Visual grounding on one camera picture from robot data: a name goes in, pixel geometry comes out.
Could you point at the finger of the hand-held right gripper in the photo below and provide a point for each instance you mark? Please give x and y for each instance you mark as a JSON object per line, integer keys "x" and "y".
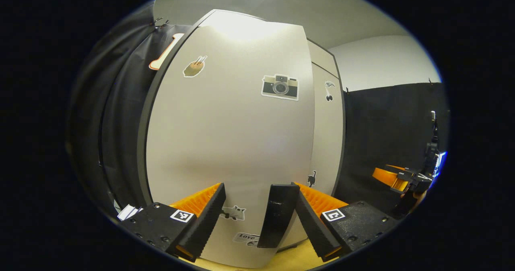
{"x": 386, "y": 176}

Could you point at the white cabinet door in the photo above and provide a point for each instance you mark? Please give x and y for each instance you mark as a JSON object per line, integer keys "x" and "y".
{"x": 225, "y": 142}
{"x": 328, "y": 142}

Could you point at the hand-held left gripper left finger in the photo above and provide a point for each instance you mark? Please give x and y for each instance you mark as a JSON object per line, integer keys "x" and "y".
{"x": 207, "y": 222}

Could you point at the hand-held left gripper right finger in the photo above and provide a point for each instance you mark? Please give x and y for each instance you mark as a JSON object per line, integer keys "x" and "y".
{"x": 312, "y": 226}

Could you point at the white blue box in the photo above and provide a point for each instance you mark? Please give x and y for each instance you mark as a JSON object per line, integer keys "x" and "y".
{"x": 128, "y": 212}

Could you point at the black camera stand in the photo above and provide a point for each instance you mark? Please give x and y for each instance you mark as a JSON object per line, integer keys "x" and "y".
{"x": 432, "y": 150}

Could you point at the black backdrop cloth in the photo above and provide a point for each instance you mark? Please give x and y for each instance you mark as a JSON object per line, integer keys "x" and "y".
{"x": 112, "y": 122}
{"x": 382, "y": 134}

